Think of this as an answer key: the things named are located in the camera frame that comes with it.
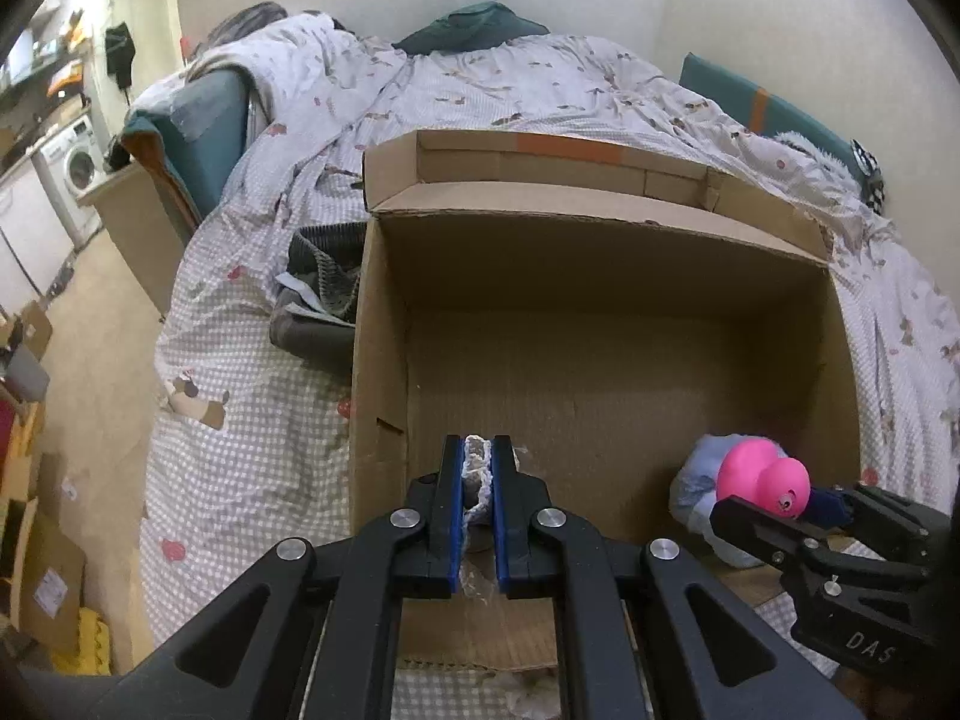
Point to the grey fuzzy blanket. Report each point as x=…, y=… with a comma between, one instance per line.
x=244, y=21

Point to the teal headboard cushion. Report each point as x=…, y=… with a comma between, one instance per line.
x=772, y=116

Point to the grey knitted garment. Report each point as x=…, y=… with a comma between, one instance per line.
x=326, y=266

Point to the black hanging bag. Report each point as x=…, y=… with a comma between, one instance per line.
x=118, y=49

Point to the white fluffy cloth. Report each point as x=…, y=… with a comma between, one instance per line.
x=814, y=148

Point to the checkered printed duvet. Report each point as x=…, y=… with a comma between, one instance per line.
x=525, y=90

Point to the wooden side cabinet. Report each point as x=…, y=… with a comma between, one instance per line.
x=139, y=236

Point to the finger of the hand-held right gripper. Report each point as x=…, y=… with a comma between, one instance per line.
x=757, y=529
x=831, y=506

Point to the brown cardboard box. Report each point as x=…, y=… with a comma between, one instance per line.
x=600, y=360

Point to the white washing machine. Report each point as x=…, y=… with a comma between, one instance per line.
x=75, y=161

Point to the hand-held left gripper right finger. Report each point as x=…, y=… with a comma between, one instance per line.
x=504, y=525

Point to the white knitted cloth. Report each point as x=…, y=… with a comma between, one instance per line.
x=477, y=476

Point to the yellow egg tray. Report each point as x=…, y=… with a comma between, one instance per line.
x=90, y=649

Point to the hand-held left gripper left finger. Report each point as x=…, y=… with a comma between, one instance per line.
x=450, y=525

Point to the black white checkered cloth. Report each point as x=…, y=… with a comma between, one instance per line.
x=870, y=176

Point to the dark grey cloth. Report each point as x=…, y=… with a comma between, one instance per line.
x=307, y=334

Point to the dark green pillow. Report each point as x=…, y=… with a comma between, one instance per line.
x=469, y=26

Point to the flat cardboard box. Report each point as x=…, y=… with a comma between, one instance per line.
x=45, y=577

